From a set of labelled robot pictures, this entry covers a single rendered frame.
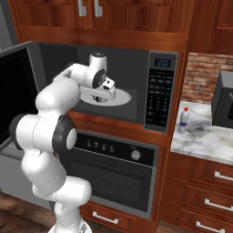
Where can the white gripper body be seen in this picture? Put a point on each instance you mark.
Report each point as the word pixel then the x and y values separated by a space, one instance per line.
pixel 104 94

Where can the white microwave turntable plate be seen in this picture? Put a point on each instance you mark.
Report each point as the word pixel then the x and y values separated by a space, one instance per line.
pixel 123 97

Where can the black toaster oven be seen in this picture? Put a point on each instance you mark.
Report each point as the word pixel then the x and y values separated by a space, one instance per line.
pixel 223 100

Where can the wooden wall cupboard run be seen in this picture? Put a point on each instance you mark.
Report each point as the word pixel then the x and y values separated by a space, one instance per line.
pixel 212 24

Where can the grey bottle with red cap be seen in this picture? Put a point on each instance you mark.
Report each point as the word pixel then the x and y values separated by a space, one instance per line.
pixel 183 121

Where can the wooden drawer front under oven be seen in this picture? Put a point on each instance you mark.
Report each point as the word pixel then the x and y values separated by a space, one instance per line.
pixel 121 217

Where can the silver oven knob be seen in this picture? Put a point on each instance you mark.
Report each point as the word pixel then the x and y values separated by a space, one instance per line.
pixel 135 155

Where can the wooden cupboard door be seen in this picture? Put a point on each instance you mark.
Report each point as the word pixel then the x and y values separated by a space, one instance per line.
pixel 145 15
pixel 45 13

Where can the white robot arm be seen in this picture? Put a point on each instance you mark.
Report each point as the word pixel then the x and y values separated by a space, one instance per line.
pixel 48 133

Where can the grey built-in microwave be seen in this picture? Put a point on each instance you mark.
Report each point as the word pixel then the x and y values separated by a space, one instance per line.
pixel 142 72

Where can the black built-in oven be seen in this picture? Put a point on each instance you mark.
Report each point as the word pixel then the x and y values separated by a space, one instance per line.
pixel 121 170

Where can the microwave door with black window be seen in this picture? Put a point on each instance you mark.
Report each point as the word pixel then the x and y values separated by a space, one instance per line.
pixel 15 91

